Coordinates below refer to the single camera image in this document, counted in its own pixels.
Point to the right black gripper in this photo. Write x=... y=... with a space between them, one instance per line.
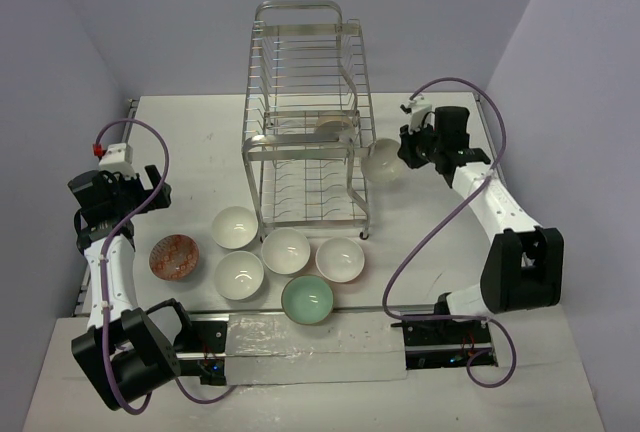
x=406 y=151

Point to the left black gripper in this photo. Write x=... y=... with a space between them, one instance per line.
x=151 y=188

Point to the white bowl beige outside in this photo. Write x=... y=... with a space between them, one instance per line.
x=335 y=123

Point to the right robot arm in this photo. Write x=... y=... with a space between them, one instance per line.
x=524 y=266

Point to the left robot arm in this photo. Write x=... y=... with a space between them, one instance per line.
x=123 y=353

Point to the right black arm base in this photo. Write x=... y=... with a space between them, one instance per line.
x=445 y=344

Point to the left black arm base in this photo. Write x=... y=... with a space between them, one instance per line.
x=200 y=347

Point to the steel two-tier dish rack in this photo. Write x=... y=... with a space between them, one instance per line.
x=306 y=60

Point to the red patterned bowl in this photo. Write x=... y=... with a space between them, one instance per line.
x=174 y=257

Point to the white bowl pink rim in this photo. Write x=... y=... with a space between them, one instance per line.
x=340 y=260

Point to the pale green bowl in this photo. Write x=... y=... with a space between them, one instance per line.
x=307 y=300

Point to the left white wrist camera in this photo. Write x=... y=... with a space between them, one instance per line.
x=116 y=159

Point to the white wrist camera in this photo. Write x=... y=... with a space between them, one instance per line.
x=116 y=159
x=417 y=109

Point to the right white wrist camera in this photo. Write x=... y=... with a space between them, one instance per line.
x=417 y=109

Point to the aluminium table edge rail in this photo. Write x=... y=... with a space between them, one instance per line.
x=104 y=233

